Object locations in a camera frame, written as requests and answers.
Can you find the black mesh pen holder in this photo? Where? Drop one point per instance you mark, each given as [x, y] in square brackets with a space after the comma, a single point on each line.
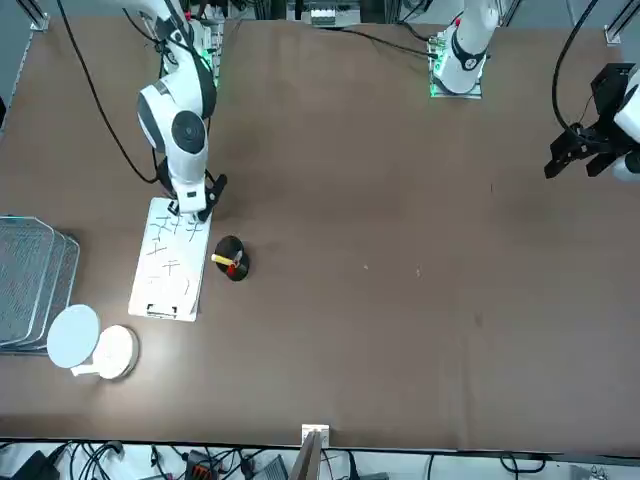
[227, 245]

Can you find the white desk lamp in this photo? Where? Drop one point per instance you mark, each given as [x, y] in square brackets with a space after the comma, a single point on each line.
[72, 337]

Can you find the yellow marker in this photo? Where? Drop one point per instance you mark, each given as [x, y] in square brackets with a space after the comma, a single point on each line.
[222, 259]

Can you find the white A4 paper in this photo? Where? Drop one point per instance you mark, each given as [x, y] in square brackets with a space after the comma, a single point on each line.
[170, 285]

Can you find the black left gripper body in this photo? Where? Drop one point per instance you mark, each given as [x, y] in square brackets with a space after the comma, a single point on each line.
[610, 95]

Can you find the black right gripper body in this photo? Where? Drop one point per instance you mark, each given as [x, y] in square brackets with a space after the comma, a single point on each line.
[165, 180]

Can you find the silver mesh paper tray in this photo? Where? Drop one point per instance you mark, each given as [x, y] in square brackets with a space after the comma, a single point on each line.
[25, 280]

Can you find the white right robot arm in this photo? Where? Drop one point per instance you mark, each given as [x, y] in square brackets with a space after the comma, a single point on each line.
[185, 135]

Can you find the white power strip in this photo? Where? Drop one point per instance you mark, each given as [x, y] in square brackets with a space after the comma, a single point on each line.
[322, 17]

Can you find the white clipboard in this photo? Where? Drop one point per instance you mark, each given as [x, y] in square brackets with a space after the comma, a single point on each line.
[135, 307]

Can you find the black flat box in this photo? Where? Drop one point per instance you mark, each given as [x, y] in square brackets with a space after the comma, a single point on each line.
[35, 465]

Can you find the red capped marker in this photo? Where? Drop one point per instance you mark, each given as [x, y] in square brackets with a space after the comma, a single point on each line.
[232, 271]

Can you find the aluminium frame post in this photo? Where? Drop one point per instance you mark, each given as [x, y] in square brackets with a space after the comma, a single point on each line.
[312, 455]

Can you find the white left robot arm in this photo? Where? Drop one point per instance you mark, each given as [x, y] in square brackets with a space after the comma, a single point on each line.
[467, 50]

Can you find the black metal clipboard clip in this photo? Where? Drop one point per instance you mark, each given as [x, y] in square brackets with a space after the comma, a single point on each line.
[162, 311]

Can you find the black wrist bracket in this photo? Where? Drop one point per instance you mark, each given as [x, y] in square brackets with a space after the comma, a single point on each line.
[215, 192]

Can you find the orange black plug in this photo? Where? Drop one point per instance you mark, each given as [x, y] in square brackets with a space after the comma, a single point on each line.
[202, 470]

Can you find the aluminium corner bracket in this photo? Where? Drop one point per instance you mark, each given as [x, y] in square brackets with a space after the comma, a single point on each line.
[40, 21]
[613, 34]

